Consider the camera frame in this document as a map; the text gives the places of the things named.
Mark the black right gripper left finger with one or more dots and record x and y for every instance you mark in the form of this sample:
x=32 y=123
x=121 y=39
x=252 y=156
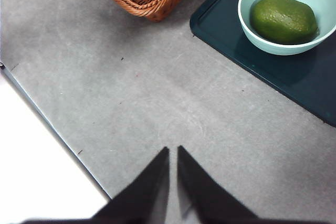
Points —
x=141 y=197

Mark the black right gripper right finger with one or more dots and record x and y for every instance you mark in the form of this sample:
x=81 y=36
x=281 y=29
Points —
x=204 y=197

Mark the teal ceramic bowl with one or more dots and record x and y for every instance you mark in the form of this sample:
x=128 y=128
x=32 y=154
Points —
x=252 y=32

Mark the green avocado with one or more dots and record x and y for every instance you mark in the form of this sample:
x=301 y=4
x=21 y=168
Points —
x=283 y=19

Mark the black rectangular tray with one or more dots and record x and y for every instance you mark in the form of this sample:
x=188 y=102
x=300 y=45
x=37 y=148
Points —
x=302 y=82

